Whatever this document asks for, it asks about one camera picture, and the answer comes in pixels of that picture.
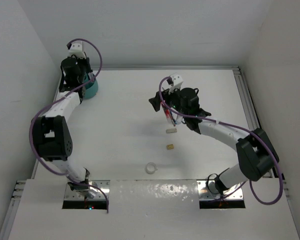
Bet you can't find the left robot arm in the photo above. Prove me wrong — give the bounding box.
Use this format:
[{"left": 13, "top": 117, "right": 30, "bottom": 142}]
[{"left": 32, "top": 54, "right": 92, "bottom": 191}]

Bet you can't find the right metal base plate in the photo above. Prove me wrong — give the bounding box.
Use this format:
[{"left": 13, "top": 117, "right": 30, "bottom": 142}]
[{"left": 197, "top": 180, "right": 244, "bottom": 201}]

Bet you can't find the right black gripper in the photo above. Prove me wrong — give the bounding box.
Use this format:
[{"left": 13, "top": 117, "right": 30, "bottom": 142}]
[{"left": 149, "top": 83, "right": 188, "bottom": 117}]

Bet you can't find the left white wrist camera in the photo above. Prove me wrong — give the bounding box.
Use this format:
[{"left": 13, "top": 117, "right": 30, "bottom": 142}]
[{"left": 67, "top": 41, "right": 87, "bottom": 59}]

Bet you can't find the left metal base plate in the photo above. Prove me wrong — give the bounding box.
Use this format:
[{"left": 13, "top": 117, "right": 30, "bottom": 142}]
[{"left": 64, "top": 180, "right": 110, "bottom": 201}]

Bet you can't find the tan pencil sharpener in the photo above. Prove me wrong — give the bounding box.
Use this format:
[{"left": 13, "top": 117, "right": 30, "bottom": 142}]
[{"left": 166, "top": 144, "right": 174, "bottom": 150}]

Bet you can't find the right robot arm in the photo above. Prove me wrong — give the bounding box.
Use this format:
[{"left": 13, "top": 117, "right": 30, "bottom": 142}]
[{"left": 148, "top": 87, "right": 279, "bottom": 195}]

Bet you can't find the aluminium table frame rail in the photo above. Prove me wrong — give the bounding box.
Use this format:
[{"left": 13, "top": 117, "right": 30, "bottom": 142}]
[{"left": 101, "top": 65, "right": 240, "bottom": 71}]

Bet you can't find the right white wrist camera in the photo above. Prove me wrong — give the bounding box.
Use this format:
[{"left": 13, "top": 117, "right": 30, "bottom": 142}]
[{"left": 167, "top": 73, "right": 184, "bottom": 94}]

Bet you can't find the white eraser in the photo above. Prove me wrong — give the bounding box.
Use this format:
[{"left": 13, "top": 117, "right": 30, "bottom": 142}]
[{"left": 166, "top": 128, "right": 177, "bottom": 134}]

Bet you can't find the metal base plate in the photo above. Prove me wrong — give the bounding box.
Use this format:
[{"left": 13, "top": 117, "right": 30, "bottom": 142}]
[
  {"left": 197, "top": 180, "right": 244, "bottom": 201},
  {"left": 64, "top": 180, "right": 110, "bottom": 201}
]

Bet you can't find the clear tape roll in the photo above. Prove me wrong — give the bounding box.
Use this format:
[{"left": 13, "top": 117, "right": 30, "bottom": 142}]
[{"left": 145, "top": 162, "right": 158, "bottom": 175}]

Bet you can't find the glue bottle blue cap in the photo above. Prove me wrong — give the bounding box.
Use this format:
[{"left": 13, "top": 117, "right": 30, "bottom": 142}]
[{"left": 176, "top": 117, "right": 186, "bottom": 125}]

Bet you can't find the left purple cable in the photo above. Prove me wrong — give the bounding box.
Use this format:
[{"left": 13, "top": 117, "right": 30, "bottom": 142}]
[{"left": 28, "top": 38, "right": 110, "bottom": 215}]

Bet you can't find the teal divided pen holder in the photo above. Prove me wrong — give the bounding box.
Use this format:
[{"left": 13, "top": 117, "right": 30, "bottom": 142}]
[{"left": 83, "top": 73, "right": 99, "bottom": 100}]

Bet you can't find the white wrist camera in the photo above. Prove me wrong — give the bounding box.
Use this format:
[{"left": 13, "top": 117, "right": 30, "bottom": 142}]
[
  {"left": 67, "top": 41, "right": 87, "bottom": 59},
  {"left": 167, "top": 73, "right": 184, "bottom": 94}
]

